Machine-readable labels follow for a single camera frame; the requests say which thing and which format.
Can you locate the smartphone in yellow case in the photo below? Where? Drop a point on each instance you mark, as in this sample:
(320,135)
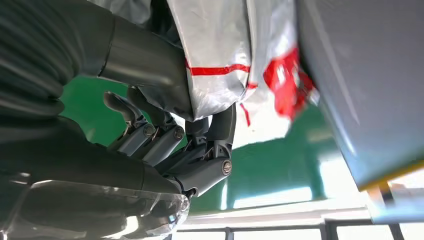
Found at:
(391,176)

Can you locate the black inbound scanner machine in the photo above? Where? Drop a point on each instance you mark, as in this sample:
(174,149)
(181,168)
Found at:
(371,82)

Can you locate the green conveyor belt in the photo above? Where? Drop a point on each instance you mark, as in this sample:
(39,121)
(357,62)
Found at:
(271,172)

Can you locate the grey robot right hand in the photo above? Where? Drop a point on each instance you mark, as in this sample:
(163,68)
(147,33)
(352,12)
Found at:
(82,185)

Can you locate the dark metal window frame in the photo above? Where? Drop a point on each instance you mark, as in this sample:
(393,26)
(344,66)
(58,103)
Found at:
(329,230)

